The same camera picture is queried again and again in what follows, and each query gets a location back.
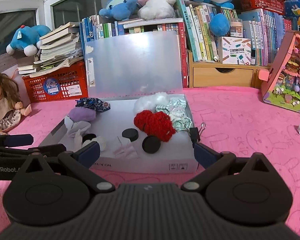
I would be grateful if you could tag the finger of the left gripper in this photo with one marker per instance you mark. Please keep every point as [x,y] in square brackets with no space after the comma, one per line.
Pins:
[49,151]
[15,140]

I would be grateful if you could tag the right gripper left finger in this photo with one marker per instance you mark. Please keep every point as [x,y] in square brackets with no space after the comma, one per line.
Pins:
[77,164]

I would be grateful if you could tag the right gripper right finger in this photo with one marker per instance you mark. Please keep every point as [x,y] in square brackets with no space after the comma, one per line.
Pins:
[214,165]

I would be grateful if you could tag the black round puck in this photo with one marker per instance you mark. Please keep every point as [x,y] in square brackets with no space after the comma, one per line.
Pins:
[88,137]
[131,134]
[151,144]

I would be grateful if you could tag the white tissue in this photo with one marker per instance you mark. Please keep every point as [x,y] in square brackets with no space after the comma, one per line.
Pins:
[100,140]

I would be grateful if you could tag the white paper crane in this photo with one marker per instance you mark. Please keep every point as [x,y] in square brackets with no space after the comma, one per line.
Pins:
[76,130]

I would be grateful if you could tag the pink white paper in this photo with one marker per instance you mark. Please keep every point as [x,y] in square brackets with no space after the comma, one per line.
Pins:
[124,149]

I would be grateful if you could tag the navy floral scrunchie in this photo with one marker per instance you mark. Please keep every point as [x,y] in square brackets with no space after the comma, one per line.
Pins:
[95,104]

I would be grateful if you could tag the black round puck front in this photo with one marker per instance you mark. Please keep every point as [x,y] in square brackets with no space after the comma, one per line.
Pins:
[151,144]

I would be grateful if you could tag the green checkered scrunchie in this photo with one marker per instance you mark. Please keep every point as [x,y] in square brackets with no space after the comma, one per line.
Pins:
[176,110]

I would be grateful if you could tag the red knitted scrunchie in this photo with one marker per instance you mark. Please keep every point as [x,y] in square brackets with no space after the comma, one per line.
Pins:
[156,124]

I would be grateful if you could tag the white fluffy scrunchie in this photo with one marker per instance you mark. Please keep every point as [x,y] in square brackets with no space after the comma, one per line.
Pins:
[150,102]

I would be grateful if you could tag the brown haired baby doll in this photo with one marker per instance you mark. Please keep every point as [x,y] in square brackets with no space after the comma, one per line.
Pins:
[11,105]

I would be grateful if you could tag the black binder clips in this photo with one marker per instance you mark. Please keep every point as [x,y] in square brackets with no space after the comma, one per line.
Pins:
[195,133]

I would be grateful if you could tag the pink bunny print blanket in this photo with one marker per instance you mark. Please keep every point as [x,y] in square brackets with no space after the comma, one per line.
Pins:
[236,121]

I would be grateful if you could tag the red plastic crate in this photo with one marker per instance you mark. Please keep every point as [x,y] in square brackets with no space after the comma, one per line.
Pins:
[63,84]

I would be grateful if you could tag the translucent plastic file box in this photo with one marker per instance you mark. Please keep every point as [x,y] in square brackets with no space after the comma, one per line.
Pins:
[122,69]

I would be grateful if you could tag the wooden drawer organizer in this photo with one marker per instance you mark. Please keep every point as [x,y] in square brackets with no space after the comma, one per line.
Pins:
[207,74]

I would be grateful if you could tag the pink triangular miniature house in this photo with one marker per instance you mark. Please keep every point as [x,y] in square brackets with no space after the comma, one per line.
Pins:
[281,83]

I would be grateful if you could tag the blue plush toy left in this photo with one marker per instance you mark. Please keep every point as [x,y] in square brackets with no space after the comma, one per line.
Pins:
[27,39]

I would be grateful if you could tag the stack of books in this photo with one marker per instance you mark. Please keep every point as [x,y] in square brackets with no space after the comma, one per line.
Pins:
[60,48]

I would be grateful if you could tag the small white patterned box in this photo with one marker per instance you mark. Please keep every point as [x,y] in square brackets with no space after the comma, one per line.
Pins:
[234,50]

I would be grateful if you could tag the row of upright books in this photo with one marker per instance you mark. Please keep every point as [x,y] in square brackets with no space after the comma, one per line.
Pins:
[264,28]

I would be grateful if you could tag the light blue whale plush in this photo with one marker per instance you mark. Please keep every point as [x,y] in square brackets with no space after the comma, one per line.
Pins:
[119,9]

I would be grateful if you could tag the red basket on books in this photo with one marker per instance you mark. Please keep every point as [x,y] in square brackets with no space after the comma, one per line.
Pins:
[269,5]

